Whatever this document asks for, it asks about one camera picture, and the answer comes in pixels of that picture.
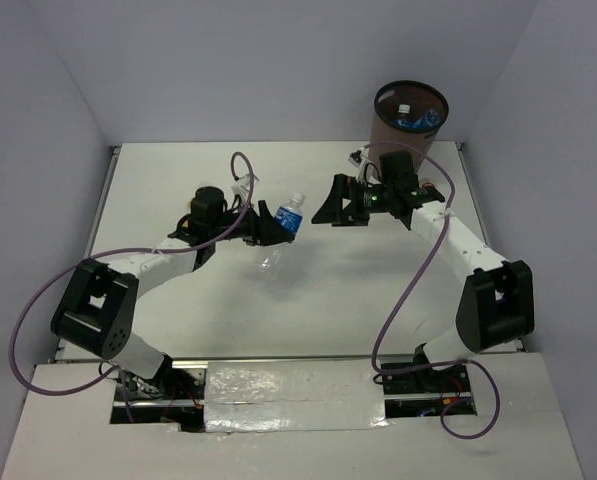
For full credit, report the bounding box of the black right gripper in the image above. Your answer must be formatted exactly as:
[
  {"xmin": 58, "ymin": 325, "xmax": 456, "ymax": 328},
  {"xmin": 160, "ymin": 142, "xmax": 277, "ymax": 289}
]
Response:
[{"xmin": 311, "ymin": 173, "xmax": 394, "ymax": 227}]

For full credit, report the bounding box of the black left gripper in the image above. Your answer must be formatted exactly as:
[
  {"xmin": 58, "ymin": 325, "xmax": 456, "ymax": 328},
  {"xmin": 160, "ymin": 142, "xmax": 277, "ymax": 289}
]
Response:
[{"xmin": 210, "ymin": 199, "xmax": 294, "ymax": 247}]

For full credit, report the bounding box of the blue label bottle horizontal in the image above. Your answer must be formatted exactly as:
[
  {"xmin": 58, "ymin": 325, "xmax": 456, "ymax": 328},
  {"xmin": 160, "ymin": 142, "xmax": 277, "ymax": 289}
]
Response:
[{"xmin": 257, "ymin": 192, "xmax": 305, "ymax": 277}]

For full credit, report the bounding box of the blue label bottle white cap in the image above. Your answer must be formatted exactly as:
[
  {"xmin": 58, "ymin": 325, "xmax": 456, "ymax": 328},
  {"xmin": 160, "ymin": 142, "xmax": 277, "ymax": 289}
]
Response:
[{"xmin": 394, "ymin": 104, "xmax": 413, "ymax": 128}]

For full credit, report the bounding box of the crushed bottle blue cap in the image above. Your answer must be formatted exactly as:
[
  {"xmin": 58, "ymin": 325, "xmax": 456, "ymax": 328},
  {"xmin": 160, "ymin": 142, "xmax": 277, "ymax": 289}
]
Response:
[{"xmin": 411, "ymin": 109, "xmax": 443, "ymax": 131}]

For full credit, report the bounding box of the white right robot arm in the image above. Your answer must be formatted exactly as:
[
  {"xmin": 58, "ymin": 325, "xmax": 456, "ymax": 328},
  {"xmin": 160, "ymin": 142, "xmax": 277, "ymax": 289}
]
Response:
[{"xmin": 311, "ymin": 146, "xmax": 535, "ymax": 391}]

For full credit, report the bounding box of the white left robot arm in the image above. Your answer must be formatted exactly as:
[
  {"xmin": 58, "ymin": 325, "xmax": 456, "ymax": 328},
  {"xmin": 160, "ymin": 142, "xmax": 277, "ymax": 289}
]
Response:
[{"xmin": 50, "ymin": 186, "xmax": 296, "ymax": 399}]

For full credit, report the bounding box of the brown waste bin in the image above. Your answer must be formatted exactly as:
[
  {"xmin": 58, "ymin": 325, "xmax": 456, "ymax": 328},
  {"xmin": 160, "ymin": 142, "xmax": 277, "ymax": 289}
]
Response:
[{"xmin": 368, "ymin": 80, "xmax": 449, "ymax": 170}]

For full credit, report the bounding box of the silver foil sheet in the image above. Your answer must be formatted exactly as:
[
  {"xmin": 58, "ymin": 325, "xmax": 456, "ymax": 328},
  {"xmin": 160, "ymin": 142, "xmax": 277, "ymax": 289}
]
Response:
[{"xmin": 203, "ymin": 360, "xmax": 387, "ymax": 433}]

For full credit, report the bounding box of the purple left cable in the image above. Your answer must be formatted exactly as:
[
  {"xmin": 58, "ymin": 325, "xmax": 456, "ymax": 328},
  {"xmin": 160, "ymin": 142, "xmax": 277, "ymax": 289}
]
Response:
[{"xmin": 11, "ymin": 152, "xmax": 259, "ymax": 426}]

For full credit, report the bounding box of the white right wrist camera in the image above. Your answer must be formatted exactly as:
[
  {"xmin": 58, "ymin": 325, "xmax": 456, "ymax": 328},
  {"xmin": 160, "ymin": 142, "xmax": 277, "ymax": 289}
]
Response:
[{"xmin": 348, "ymin": 149, "xmax": 379, "ymax": 185}]

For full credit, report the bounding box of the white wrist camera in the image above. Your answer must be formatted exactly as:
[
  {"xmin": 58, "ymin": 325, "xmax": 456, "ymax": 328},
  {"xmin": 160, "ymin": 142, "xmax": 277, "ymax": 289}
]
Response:
[
  {"xmin": 348, "ymin": 149, "xmax": 379, "ymax": 185},
  {"xmin": 231, "ymin": 174, "xmax": 259, "ymax": 204}
]

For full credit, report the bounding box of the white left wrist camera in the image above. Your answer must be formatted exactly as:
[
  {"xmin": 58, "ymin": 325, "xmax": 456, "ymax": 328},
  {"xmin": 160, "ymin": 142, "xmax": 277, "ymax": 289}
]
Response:
[{"xmin": 231, "ymin": 174, "xmax": 259, "ymax": 204}]

